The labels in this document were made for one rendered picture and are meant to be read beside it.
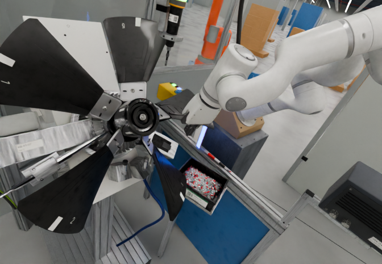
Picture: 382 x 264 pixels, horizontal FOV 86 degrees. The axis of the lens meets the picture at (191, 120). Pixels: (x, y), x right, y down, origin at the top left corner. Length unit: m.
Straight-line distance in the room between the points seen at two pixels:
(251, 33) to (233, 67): 8.24
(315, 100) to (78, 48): 0.99
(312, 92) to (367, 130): 1.31
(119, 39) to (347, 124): 2.02
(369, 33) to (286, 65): 0.17
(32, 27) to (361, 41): 0.72
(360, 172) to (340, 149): 1.55
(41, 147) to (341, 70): 0.97
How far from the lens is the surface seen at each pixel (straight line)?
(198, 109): 0.59
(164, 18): 0.63
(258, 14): 8.70
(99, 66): 0.93
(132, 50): 0.75
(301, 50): 0.54
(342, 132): 2.33
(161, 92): 1.22
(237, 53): 0.50
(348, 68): 0.87
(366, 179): 0.84
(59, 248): 1.68
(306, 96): 1.05
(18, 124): 0.76
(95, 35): 0.98
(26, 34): 0.62
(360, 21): 0.59
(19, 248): 1.84
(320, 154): 2.44
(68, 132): 0.74
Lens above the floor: 1.58
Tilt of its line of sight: 32 degrees down
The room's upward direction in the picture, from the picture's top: 17 degrees clockwise
